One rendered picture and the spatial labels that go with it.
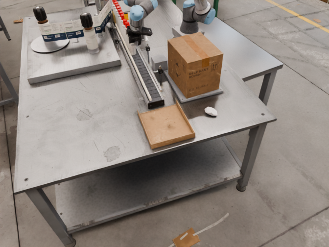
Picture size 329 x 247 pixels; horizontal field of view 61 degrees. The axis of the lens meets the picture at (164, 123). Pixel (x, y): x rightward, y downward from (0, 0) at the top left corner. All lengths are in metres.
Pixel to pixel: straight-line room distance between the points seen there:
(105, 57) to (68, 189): 1.03
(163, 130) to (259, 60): 1.01
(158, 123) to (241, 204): 1.04
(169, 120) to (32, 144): 0.80
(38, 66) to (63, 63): 0.18
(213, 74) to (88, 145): 0.87
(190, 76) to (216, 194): 1.06
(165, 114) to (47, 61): 1.06
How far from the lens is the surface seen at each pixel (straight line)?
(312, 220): 2.47
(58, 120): 1.85
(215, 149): 2.35
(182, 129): 1.64
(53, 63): 2.29
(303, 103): 3.34
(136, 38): 1.84
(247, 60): 2.27
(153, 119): 1.70
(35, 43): 2.59
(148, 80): 1.93
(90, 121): 1.77
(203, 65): 1.72
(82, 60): 2.25
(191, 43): 1.84
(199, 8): 2.16
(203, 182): 2.15
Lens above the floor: 2.03
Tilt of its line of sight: 45 degrees down
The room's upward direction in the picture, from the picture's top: 3 degrees counter-clockwise
